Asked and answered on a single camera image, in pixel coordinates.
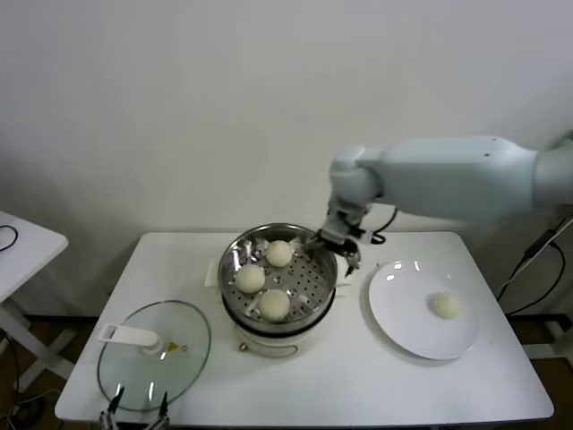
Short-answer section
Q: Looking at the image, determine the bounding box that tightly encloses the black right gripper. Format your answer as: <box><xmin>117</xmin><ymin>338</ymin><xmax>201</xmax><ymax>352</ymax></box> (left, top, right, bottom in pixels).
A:
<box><xmin>305</xmin><ymin>230</ymin><xmax>362</xmax><ymax>277</ymax></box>

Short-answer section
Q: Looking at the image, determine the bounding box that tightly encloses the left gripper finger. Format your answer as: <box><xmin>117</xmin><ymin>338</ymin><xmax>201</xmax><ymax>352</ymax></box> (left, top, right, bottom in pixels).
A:
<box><xmin>150</xmin><ymin>391</ymin><xmax>171</xmax><ymax>430</ymax></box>
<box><xmin>98</xmin><ymin>385</ymin><xmax>125</xmax><ymax>430</ymax></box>

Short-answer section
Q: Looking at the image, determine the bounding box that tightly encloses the white steamed baozi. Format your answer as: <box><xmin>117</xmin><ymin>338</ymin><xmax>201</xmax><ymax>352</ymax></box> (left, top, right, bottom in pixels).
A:
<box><xmin>258</xmin><ymin>289</ymin><xmax>292</xmax><ymax>323</ymax></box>
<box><xmin>265</xmin><ymin>239</ymin><xmax>293</xmax><ymax>269</ymax></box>
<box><xmin>430</xmin><ymin>291</ymin><xmax>462</xmax><ymax>321</ymax></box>
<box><xmin>235</xmin><ymin>264</ymin><xmax>266</xmax><ymax>295</ymax></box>

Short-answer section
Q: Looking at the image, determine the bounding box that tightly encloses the perforated stainless steel steamer basket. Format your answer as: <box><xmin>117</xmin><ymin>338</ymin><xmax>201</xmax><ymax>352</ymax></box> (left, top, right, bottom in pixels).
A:
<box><xmin>218</xmin><ymin>222</ymin><xmax>338</xmax><ymax>327</ymax></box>

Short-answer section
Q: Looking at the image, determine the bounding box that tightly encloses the white round plate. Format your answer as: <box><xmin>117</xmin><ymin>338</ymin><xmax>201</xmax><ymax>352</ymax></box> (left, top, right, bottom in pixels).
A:
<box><xmin>362</xmin><ymin>259</ymin><xmax>479</xmax><ymax>361</ymax></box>

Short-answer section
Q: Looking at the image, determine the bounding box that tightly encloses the white electric cooker base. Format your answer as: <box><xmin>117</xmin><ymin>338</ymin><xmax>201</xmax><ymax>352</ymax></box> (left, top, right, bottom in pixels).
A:
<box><xmin>204</xmin><ymin>257</ymin><xmax>354</xmax><ymax>361</ymax></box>

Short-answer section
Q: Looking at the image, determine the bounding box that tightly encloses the white side table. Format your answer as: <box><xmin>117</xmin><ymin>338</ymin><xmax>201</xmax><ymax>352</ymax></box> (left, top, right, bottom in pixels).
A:
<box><xmin>0</xmin><ymin>210</ymin><xmax>77</xmax><ymax>395</ymax></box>

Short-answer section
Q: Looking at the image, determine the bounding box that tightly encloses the white shelf table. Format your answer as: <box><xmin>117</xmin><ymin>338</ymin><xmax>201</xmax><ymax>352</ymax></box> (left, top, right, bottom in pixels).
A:
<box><xmin>521</xmin><ymin>313</ymin><xmax>573</xmax><ymax>359</ymax></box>

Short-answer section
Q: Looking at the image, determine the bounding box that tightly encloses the pale green container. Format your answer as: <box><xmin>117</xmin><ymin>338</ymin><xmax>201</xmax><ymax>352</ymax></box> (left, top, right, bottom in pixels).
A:
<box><xmin>549</xmin><ymin>130</ymin><xmax>573</xmax><ymax>151</ymax></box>

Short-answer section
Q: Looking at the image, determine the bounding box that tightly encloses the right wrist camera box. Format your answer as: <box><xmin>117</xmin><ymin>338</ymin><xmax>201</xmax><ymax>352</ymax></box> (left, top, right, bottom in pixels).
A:
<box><xmin>322</xmin><ymin>205</ymin><xmax>349</xmax><ymax>241</ymax></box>

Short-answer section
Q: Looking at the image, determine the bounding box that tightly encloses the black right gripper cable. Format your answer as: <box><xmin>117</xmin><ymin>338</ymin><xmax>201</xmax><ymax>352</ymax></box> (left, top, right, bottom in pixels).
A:
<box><xmin>357</xmin><ymin>206</ymin><xmax>399</xmax><ymax>245</ymax></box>

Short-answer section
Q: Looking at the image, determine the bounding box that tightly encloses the glass lid with white handle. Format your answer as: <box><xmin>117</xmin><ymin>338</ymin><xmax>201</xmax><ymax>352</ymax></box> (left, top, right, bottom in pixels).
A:
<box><xmin>97</xmin><ymin>299</ymin><xmax>212</xmax><ymax>413</ymax></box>

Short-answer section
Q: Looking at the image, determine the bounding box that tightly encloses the white floor cable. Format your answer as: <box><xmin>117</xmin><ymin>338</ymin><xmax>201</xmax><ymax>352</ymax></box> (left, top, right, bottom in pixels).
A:
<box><xmin>13</xmin><ymin>387</ymin><xmax>62</xmax><ymax>407</ymax></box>

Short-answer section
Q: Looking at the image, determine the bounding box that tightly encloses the thin black looped cable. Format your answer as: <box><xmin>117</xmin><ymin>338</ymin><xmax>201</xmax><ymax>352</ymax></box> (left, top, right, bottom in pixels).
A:
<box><xmin>0</xmin><ymin>225</ymin><xmax>20</xmax><ymax>252</ymax></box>

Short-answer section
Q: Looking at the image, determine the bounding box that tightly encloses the black power adapter cable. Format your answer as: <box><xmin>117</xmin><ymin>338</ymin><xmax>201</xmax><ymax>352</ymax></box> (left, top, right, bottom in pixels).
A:
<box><xmin>499</xmin><ymin>214</ymin><xmax>568</xmax><ymax>314</ymax></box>

